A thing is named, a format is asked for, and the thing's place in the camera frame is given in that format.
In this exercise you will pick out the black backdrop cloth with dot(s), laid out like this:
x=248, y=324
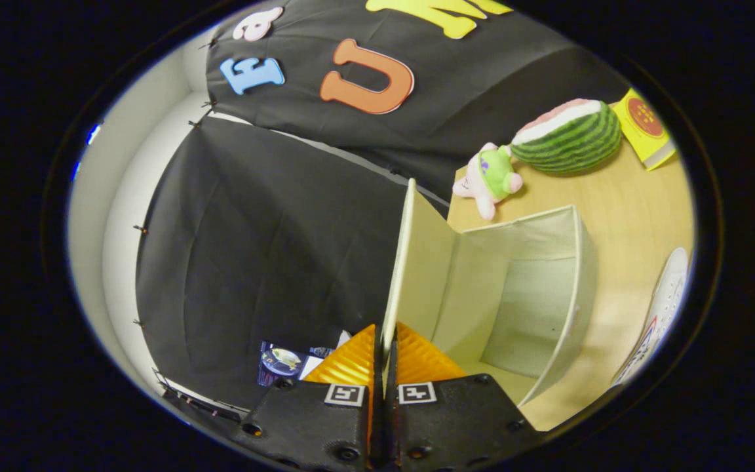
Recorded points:
x=253, y=249

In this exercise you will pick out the watermelon slice plush toy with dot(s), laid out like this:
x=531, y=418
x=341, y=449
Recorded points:
x=571, y=141

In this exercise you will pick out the white shoe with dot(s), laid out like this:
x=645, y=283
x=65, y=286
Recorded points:
x=662, y=308

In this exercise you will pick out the blue printed packet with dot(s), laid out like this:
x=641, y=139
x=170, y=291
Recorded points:
x=282, y=362

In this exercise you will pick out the pink and green plush toy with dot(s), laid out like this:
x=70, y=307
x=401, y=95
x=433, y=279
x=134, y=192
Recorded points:
x=492, y=177

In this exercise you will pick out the beige fabric storage box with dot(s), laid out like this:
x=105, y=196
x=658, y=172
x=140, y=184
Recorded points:
x=522, y=295

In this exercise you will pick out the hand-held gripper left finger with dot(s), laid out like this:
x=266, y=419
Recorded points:
x=312, y=426

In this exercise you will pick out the yellow book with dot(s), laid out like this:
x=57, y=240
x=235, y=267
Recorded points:
x=646, y=128

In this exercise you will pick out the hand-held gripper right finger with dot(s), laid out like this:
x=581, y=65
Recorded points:
x=456, y=426

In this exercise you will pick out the white paper sheet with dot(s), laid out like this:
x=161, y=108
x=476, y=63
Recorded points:
x=315, y=366

